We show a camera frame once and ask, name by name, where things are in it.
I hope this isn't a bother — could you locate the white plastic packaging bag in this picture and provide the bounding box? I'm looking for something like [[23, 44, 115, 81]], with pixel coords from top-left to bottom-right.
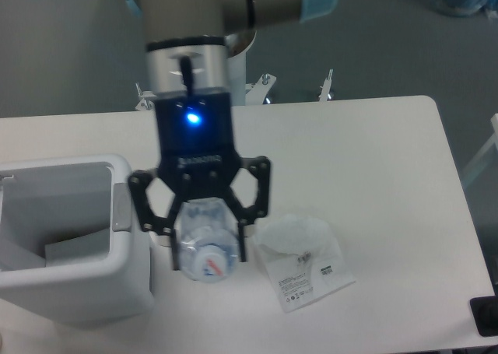
[[253, 214, 356, 313]]

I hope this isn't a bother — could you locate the black device at table edge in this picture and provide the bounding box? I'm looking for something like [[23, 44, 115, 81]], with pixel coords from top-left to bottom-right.
[[470, 296, 497, 337]]

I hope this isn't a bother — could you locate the white metal base frame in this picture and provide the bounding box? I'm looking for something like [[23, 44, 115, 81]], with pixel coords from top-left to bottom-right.
[[135, 68, 335, 111]]

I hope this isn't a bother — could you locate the white furniture edge right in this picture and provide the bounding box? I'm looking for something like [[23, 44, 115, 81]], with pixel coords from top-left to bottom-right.
[[461, 114, 497, 190]]

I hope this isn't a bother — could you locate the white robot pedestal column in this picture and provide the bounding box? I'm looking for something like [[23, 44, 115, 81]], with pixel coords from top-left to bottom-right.
[[226, 30, 257, 106]]

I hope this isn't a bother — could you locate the white plastic trash can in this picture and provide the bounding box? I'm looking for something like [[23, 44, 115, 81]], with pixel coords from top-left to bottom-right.
[[1, 154, 154, 324]]

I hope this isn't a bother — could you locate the clear crushed plastic bottle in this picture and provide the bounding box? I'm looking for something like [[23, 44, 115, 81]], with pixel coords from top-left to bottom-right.
[[179, 198, 240, 283]]

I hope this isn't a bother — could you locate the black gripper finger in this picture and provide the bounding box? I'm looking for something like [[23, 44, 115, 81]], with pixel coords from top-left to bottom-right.
[[223, 156, 272, 262], [128, 169, 184, 271]]

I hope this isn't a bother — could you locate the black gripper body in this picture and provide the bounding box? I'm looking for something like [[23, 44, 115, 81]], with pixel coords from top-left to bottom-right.
[[154, 93, 241, 211]]

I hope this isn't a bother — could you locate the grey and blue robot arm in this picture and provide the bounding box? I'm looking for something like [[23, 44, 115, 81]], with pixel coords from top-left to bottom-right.
[[128, 0, 338, 269]]

